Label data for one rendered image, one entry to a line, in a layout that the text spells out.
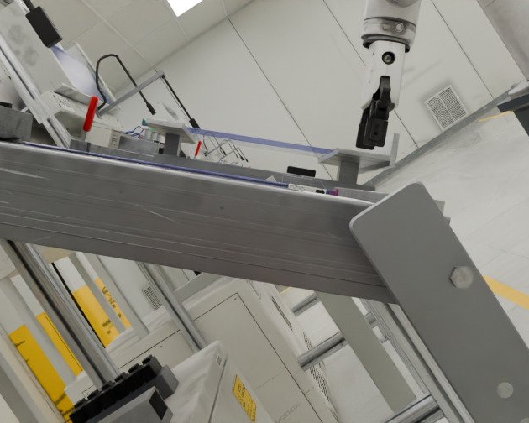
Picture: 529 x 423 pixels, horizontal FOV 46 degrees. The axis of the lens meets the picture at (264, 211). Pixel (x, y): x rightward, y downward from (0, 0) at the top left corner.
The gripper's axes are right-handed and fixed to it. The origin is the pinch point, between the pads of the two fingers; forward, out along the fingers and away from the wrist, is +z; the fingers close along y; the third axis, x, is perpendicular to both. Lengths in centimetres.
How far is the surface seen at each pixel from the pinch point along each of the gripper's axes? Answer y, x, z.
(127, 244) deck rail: -60, 23, 14
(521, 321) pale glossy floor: 96, -70, 40
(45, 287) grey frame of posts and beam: 10, 51, 34
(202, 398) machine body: -18.8, 18.8, 38.6
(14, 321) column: 274, 157, 119
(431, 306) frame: -64, 4, 14
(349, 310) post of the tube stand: 32.6, -6.4, 33.6
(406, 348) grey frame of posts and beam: 9.9, -14.1, 34.4
